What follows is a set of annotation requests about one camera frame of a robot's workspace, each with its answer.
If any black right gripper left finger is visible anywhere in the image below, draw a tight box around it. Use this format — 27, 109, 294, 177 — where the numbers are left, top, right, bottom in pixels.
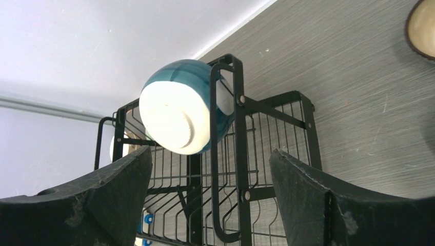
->
1, 146, 152, 245

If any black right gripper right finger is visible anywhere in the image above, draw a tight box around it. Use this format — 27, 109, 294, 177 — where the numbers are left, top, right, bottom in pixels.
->
269, 149, 434, 245

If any teal bowl white base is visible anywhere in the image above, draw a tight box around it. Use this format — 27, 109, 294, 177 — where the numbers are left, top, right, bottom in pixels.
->
139, 59, 234, 155

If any dark blue glazed bowl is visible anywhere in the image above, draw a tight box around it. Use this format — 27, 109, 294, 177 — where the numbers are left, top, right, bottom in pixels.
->
404, 0, 434, 63

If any black wire dish rack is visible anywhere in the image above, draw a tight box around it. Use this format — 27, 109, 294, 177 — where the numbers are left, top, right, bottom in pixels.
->
94, 54, 322, 245

